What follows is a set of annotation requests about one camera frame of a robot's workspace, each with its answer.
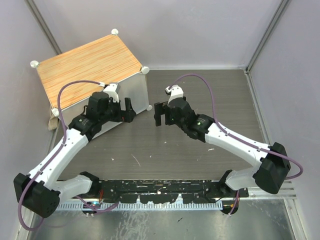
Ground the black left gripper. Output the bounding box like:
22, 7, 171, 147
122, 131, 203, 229
99, 97, 136, 124

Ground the white cabinet door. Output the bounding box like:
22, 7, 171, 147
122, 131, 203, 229
61, 72, 150, 142

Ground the wooden shoe cabinet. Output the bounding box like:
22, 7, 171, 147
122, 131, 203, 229
29, 28, 153, 141

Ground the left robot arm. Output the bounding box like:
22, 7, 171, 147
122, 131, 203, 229
13, 91, 136, 218

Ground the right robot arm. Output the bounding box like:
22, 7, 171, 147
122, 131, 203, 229
154, 97, 291, 197

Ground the beige cloth behind cabinet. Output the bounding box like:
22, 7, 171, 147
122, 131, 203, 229
48, 108, 60, 131

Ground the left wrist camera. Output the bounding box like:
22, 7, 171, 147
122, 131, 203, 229
103, 83, 120, 103

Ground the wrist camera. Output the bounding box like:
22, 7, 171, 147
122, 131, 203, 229
103, 83, 120, 103
165, 84, 184, 104

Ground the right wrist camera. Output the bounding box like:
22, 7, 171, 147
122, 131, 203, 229
165, 84, 184, 104

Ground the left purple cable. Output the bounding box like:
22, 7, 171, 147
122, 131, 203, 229
17, 79, 119, 231

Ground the purple cable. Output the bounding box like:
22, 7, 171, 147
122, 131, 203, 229
168, 73, 305, 216
17, 79, 119, 231

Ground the grey slotted cable duct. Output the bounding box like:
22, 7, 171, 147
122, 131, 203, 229
56, 200, 223, 211

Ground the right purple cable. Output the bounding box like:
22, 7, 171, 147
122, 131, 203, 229
168, 73, 305, 216

